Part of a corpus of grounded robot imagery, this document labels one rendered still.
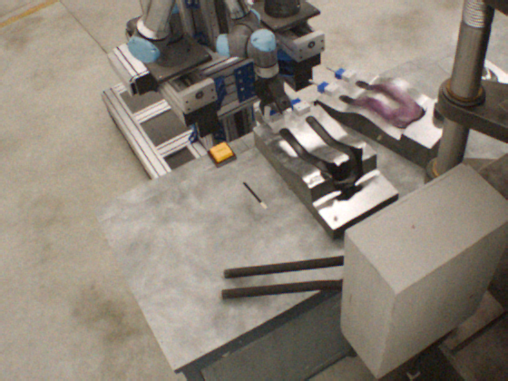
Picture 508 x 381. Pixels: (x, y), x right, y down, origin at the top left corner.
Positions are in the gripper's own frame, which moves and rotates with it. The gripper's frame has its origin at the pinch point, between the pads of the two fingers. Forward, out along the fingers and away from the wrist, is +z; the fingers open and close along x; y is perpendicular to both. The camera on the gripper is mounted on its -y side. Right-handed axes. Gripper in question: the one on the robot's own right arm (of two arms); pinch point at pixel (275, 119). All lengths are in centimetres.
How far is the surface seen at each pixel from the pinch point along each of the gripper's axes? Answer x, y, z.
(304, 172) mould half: 6.3, -28.7, -2.2
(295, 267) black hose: 26, -54, 3
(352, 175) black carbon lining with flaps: -8.6, -34.2, 3.5
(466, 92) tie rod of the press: -5, -77, -65
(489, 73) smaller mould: -88, -21, 5
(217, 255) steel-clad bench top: 41, -32, 11
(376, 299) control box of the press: 32, -96, -47
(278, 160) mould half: 8.2, -15.0, 2.9
